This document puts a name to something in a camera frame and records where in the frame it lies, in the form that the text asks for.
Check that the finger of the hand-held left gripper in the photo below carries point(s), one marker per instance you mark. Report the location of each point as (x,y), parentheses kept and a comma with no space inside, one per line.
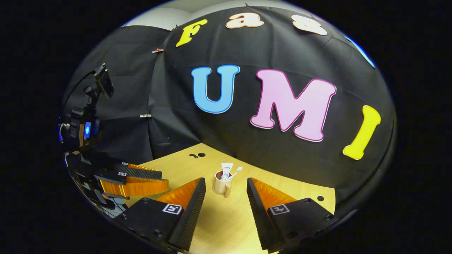
(144,173)
(141,187)

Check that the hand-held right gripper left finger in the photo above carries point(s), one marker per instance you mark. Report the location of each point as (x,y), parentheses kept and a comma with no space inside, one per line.
(192,211)

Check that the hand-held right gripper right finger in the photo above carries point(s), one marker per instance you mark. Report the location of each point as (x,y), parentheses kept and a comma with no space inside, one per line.
(256,211)

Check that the beige cup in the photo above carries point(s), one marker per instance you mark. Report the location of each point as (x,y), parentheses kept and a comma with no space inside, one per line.
(220,185)

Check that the blue and white toothbrush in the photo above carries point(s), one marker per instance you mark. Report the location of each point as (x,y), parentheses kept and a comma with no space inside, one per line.
(238,170)

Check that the white toothpaste tube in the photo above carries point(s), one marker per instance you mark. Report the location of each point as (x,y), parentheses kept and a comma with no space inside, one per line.
(226,169)

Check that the wooden desktop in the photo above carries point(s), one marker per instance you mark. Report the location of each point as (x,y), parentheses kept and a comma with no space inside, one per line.
(226,218)

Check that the red clip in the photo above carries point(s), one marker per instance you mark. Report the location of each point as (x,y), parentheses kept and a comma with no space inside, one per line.
(158,50)

